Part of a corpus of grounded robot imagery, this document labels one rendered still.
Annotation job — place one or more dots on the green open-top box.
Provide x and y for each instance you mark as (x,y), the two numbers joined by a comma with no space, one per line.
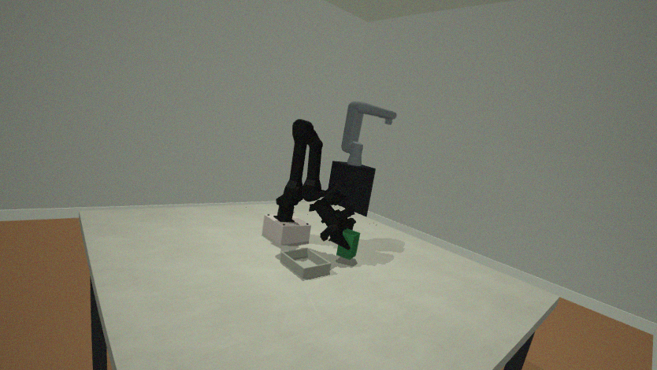
(352,238)

